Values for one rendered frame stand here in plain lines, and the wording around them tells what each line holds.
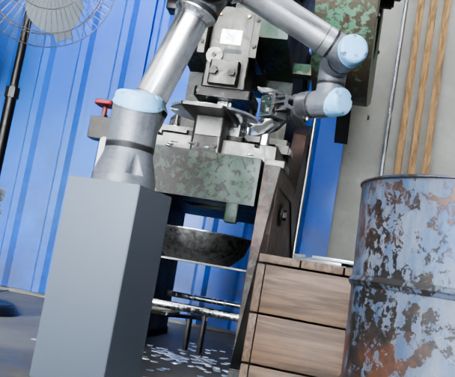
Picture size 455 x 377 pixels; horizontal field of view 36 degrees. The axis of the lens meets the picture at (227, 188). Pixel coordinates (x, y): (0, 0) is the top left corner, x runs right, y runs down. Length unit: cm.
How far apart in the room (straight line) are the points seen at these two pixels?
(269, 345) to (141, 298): 31
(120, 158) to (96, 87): 223
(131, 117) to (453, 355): 93
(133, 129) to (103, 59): 225
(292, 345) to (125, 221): 45
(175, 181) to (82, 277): 66
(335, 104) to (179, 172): 56
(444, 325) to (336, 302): 56
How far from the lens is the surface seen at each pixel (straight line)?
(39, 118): 387
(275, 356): 154
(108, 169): 158
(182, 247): 221
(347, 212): 345
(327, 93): 186
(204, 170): 212
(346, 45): 175
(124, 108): 162
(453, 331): 99
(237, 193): 208
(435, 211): 101
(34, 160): 384
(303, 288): 153
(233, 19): 240
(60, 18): 284
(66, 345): 158
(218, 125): 220
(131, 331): 161
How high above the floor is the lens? 30
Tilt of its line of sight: 7 degrees up
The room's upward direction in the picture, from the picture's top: 10 degrees clockwise
